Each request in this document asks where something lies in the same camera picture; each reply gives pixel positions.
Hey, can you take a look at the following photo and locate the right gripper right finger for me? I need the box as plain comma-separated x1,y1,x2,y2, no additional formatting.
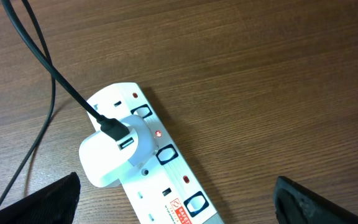
273,176,358,224

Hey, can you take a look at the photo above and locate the black USB-C charging cable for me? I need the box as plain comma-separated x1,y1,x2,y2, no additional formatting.
0,0,131,215

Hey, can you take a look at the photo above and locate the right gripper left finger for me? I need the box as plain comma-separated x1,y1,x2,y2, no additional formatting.
0,172,81,224

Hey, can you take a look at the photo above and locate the white USB charger plug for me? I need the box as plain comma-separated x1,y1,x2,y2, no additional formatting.
79,115,158,188

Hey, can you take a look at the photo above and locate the white power strip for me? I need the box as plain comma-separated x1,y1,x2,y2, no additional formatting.
87,83,223,224

